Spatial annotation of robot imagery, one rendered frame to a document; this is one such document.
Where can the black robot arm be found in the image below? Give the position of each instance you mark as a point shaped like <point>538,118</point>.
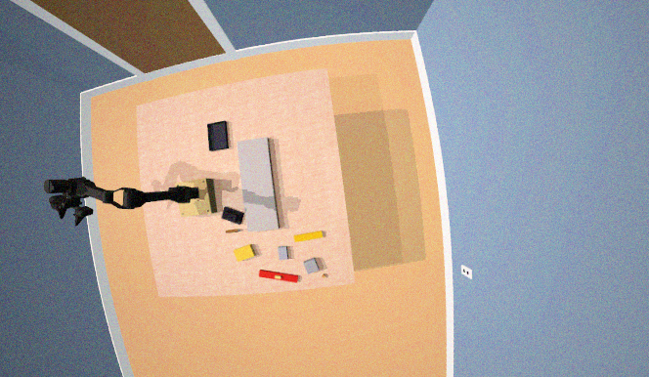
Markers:
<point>132,198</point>

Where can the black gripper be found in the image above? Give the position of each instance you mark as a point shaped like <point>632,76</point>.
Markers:
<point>80,212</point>

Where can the grey flat panel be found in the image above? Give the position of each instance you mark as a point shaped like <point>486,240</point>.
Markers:
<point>258,186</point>

